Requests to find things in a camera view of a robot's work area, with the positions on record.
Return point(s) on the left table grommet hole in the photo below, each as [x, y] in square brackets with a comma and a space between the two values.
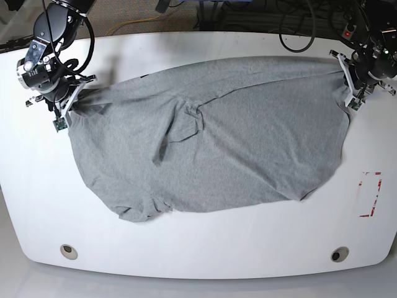
[69, 252]

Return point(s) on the power strip red switch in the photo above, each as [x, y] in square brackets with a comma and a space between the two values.
[348, 31]

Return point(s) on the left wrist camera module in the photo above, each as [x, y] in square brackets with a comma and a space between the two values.
[353, 102]

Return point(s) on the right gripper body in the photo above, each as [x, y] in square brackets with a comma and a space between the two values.
[56, 95]

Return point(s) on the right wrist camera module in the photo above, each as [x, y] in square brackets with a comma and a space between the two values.
[60, 124]

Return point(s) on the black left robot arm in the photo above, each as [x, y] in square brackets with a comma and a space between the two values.
[378, 28]

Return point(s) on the right table grommet hole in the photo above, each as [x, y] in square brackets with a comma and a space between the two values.
[339, 254]

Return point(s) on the red tape rectangle marker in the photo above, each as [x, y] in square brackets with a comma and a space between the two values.
[368, 193]

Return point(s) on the grey Hugging Face T-shirt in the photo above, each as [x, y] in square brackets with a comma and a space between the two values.
[211, 136]

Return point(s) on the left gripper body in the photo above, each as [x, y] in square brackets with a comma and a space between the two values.
[364, 71]

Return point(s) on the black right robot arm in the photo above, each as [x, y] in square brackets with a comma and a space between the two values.
[42, 70]

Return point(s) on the table grommet hole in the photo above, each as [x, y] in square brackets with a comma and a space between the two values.
[69, 252]
[339, 254]

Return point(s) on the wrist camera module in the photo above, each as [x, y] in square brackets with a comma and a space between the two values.
[353, 102]
[60, 124]

